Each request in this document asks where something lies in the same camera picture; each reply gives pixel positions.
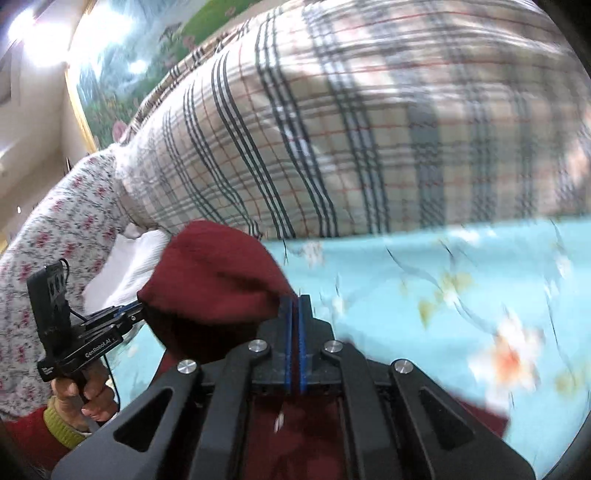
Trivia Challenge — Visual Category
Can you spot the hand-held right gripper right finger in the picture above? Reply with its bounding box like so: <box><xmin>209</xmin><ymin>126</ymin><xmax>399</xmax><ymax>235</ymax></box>
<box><xmin>298</xmin><ymin>295</ymin><xmax>536</xmax><ymax>480</ymax></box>

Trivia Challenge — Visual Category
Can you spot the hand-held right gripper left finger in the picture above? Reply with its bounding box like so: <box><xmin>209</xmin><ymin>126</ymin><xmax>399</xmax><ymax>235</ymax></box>
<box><xmin>51</xmin><ymin>298</ymin><xmax>298</xmax><ymax>480</ymax></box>

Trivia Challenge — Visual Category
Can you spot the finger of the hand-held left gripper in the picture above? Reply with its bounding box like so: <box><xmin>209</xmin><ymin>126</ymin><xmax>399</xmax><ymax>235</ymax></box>
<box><xmin>99</xmin><ymin>315</ymin><xmax>146</xmax><ymax>334</ymax></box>
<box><xmin>88</xmin><ymin>301</ymin><xmax>147</xmax><ymax>324</ymax></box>

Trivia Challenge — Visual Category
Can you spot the maroon knit sweater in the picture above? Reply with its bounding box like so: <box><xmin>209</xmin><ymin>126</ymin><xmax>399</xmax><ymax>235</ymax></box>
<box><xmin>137</xmin><ymin>220</ymin><xmax>509</xmax><ymax>480</ymax></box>

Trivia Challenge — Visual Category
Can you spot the person's left forearm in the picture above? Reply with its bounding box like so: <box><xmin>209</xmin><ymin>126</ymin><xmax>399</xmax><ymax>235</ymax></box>
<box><xmin>0</xmin><ymin>397</ymin><xmax>95</xmax><ymax>469</ymax></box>

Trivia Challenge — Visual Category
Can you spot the person's left hand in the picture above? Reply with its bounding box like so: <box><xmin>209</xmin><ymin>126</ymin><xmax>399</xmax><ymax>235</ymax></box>
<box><xmin>51</xmin><ymin>364</ymin><xmax>117</xmax><ymax>422</ymax></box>

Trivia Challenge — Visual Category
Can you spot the white towel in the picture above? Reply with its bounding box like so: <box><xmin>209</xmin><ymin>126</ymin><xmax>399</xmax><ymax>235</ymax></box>
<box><xmin>85</xmin><ymin>225</ymin><xmax>174</xmax><ymax>319</ymax></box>

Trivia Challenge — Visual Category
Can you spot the pink floral pillow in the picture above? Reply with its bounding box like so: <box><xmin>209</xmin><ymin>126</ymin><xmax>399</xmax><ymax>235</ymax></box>
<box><xmin>0</xmin><ymin>150</ymin><xmax>136</xmax><ymax>422</ymax></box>

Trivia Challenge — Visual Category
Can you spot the light blue floral bed sheet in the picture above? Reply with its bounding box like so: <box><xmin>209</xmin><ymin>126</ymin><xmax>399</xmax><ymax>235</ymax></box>
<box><xmin>106</xmin><ymin>217</ymin><xmax>591</xmax><ymax>476</ymax></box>

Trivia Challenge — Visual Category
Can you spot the plaid quilt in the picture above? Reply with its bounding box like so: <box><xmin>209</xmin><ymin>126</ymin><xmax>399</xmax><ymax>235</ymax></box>
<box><xmin>113</xmin><ymin>0</ymin><xmax>591</xmax><ymax>241</ymax></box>

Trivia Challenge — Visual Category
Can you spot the thin black cable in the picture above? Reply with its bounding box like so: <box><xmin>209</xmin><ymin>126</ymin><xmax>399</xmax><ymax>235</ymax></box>
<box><xmin>59</xmin><ymin>258</ymin><xmax>122</xmax><ymax>414</ymax></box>

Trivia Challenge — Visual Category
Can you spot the framed landscape wall painting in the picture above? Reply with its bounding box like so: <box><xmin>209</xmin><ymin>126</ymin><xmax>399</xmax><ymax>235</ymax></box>
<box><xmin>65</xmin><ymin>0</ymin><xmax>296</xmax><ymax>153</ymax></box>

